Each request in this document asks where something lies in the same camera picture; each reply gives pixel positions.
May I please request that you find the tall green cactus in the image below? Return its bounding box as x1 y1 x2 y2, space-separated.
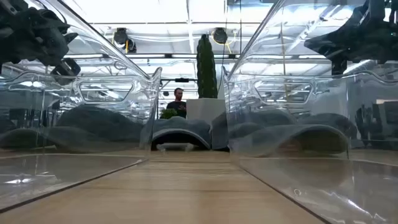
196 33 218 100

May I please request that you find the black hanging cable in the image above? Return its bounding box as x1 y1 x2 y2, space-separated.
238 0 242 57

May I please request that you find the small green plant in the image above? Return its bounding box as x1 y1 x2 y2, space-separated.
159 108 178 120

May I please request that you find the person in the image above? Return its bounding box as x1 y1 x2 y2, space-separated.
165 87 188 119

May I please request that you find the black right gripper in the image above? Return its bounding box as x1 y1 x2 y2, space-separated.
304 0 398 75

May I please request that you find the black ceiling cord reel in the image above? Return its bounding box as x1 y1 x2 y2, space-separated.
113 27 137 54
212 27 229 45

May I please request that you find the white hexagonal planter pot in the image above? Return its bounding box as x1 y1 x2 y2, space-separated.
185 98 226 125

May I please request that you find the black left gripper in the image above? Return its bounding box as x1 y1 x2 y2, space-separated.
0 0 81 85

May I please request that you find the clear plastic bin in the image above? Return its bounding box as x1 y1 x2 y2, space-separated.
222 0 398 224
0 0 163 215

